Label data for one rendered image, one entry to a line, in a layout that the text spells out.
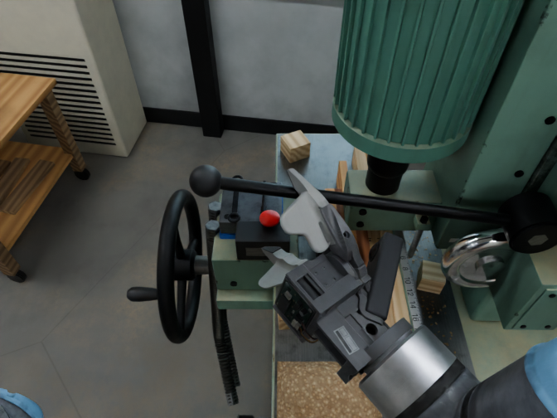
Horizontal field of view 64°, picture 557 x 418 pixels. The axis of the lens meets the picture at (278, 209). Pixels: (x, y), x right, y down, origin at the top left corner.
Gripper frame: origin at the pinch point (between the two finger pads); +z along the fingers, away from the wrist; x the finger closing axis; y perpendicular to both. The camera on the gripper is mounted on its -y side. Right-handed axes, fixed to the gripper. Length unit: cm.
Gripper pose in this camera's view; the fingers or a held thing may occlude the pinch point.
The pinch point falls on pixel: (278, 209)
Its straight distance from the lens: 54.0
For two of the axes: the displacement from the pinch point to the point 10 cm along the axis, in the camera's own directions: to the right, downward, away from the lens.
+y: -7.5, 3.9, -5.3
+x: -2.1, 6.3, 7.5
